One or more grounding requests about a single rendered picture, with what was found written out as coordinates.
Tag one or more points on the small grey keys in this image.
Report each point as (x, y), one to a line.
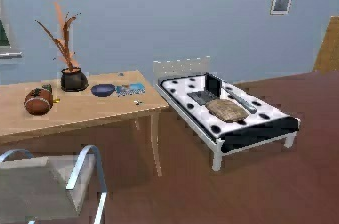
(138, 101)

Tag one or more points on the grey laptop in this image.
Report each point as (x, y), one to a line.
(203, 96)

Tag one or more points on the tan woven pillow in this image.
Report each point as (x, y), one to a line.
(227, 109)

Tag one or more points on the blue bowl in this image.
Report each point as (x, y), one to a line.
(103, 89)

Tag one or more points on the light wooden table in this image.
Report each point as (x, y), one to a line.
(77, 113)

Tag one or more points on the white bed with black spots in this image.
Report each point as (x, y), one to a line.
(270, 120)

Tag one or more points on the orange plant in black pot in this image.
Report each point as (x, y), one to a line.
(72, 78)

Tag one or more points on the small yellow object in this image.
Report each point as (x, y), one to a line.
(56, 100)

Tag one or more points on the tall wooden cupboard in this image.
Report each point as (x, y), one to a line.
(337, 45)

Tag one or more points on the white framed wall picture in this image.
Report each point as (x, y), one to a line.
(280, 6)

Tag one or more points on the grey metal frame chair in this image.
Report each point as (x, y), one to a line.
(17, 186)

